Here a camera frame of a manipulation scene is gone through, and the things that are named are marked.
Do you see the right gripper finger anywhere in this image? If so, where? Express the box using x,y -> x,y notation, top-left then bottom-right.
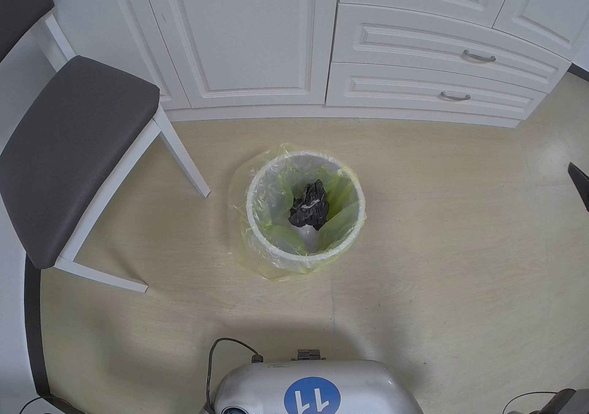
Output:
568,162 -> 589,213

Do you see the black plastic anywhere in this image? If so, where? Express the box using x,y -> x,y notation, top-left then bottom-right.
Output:
288,180 -> 331,227

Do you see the yellow plastic bag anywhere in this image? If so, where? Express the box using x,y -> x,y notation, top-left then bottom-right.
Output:
228,142 -> 369,282

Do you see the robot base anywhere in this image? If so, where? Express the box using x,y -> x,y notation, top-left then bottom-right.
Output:
202,348 -> 424,414

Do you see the white trash bin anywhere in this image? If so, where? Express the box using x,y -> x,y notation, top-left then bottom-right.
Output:
246,151 -> 366,268

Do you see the white wardrobe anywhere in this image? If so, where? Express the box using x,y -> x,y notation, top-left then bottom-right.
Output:
97,0 -> 589,128

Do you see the white chair dark grey seat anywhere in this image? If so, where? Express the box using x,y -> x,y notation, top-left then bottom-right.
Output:
0,0 -> 211,294

